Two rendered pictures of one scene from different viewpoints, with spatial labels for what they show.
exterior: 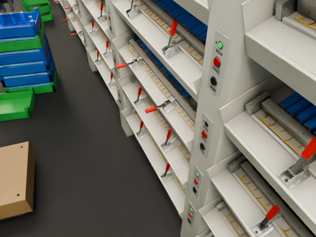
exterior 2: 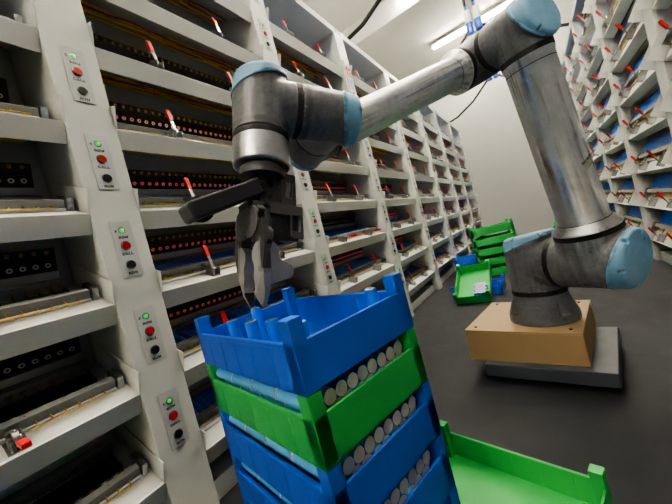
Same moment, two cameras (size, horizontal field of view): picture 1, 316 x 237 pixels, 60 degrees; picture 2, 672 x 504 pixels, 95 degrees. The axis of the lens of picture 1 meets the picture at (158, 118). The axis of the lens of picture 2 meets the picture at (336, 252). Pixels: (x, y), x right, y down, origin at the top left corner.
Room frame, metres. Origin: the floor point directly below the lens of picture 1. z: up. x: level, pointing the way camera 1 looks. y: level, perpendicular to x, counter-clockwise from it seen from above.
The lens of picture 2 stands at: (1.66, 1.30, 0.54)
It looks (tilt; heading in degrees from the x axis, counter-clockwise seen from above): 1 degrees down; 239
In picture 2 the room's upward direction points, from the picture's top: 15 degrees counter-clockwise
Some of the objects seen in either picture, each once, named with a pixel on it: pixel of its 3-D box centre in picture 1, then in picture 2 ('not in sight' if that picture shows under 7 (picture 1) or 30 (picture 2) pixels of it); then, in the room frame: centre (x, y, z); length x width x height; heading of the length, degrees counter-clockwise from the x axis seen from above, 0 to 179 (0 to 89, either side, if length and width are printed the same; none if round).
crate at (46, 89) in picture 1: (32, 80); not in sight; (1.49, 0.84, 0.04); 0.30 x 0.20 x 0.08; 102
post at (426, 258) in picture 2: not in sight; (401, 183); (-0.16, -0.50, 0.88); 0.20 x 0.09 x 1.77; 115
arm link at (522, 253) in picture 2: not in sight; (535, 259); (0.66, 0.78, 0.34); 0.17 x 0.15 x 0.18; 81
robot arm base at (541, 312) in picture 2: not in sight; (541, 301); (0.66, 0.77, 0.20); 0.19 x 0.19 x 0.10
